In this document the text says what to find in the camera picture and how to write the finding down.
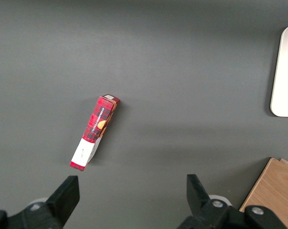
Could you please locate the white rounded tray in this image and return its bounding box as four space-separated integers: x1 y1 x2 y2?
270 23 288 118

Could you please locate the wooden board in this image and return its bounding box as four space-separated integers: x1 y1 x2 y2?
239 157 288 229

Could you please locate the red plaid shortbread box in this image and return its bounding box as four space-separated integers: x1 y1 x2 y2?
69 94 121 172

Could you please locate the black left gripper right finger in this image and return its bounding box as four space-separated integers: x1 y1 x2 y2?
176 174 288 229

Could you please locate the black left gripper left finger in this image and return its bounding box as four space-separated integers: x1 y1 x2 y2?
0 175 81 229

